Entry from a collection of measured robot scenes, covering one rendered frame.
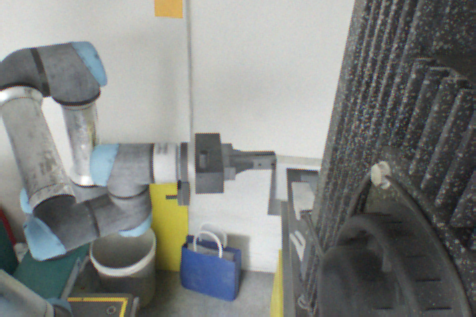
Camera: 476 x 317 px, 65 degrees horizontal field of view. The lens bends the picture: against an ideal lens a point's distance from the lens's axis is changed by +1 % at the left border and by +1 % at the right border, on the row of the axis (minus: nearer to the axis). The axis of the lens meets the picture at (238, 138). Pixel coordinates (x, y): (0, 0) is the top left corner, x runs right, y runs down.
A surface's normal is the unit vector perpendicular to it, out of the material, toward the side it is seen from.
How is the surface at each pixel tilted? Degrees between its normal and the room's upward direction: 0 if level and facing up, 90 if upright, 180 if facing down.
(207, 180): 90
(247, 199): 90
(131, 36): 90
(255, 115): 90
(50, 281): 0
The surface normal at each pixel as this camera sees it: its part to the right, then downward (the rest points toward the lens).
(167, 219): -0.08, 0.48
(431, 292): 0.08, -0.53
